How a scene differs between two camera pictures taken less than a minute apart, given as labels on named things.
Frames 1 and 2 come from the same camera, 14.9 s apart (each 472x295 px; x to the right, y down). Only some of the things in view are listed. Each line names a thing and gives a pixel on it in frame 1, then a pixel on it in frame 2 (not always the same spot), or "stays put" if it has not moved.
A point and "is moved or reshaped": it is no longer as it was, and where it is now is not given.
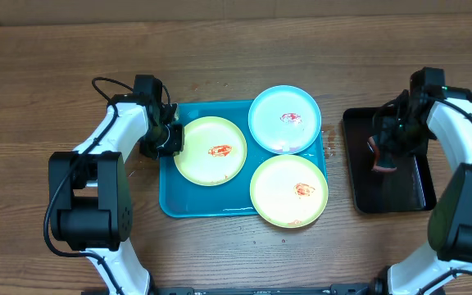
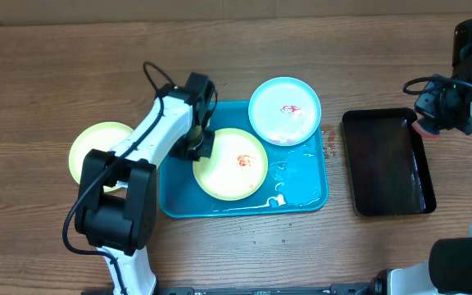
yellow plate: (288, 191) -> (237, 168)
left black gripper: (176, 147) -> (206, 151)
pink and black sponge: (383, 161) is moved or reshaped
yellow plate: (215, 152) is moved or reshaped
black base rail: (298, 289) stays put
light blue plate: (284, 120) is moved or reshaped
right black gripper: (393, 142) -> (425, 109)
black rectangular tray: (410, 188) stays put
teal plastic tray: (181, 197) stays put
